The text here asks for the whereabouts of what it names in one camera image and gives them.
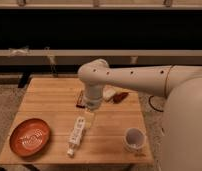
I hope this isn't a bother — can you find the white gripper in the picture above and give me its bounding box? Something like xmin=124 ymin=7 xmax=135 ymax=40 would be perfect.
xmin=83 ymin=95 xmax=101 ymax=110

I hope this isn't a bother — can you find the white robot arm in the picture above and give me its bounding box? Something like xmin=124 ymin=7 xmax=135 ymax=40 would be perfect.
xmin=78 ymin=59 xmax=202 ymax=171

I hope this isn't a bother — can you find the dark red chocolate bar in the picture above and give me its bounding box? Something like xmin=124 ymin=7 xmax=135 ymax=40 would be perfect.
xmin=75 ymin=90 xmax=86 ymax=109

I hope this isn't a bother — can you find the reddish brown snack packet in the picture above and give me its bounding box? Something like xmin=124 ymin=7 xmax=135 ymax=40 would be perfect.
xmin=113 ymin=92 xmax=128 ymax=103

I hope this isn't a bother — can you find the wooden table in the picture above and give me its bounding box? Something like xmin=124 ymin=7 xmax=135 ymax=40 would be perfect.
xmin=0 ymin=78 xmax=153 ymax=171

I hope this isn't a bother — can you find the white power strip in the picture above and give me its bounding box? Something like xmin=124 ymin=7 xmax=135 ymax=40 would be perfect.
xmin=67 ymin=116 xmax=86 ymax=157

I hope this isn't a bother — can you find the orange patterned bowl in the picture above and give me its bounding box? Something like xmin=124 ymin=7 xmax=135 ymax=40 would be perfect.
xmin=9 ymin=118 xmax=51 ymax=157

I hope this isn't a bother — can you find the black cable on floor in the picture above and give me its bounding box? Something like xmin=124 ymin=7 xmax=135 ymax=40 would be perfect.
xmin=148 ymin=95 xmax=165 ymax=113

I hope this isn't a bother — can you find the grey horizontal rail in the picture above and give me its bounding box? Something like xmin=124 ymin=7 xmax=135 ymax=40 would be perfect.
xmin=0 ymin=49 xmax=202 ymax=66

